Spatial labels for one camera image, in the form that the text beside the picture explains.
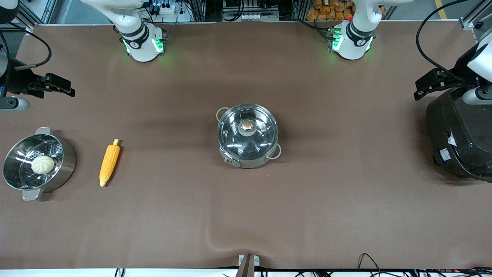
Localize steel steamer pot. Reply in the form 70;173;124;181
3;127;77;201

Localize white steamed bun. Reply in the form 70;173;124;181
31;155;55;174

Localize electric steel pot with handles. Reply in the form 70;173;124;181
216;103;282;169

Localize glass pot lid with knob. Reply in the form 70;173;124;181
218;103;278;159

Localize pile of orange toys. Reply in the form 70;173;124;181
306;0;354;21

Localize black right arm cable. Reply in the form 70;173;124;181
0;28;52;70

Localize brown table mat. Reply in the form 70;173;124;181
0;21;492;270

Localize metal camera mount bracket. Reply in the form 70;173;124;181
238;254;260;277

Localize aluminium frame profile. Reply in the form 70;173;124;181
15;0;58;27
460;0;492;43

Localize yellow corn cob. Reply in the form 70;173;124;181
99;139;121;187

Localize perforated steel steamer plate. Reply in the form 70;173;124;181
11;144;63;182

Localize black rice cooker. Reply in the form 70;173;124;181
426;89;492;182

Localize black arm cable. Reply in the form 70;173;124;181
416;0;472;82
0;28;52;70

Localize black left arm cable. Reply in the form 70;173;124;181
416;0;472;82

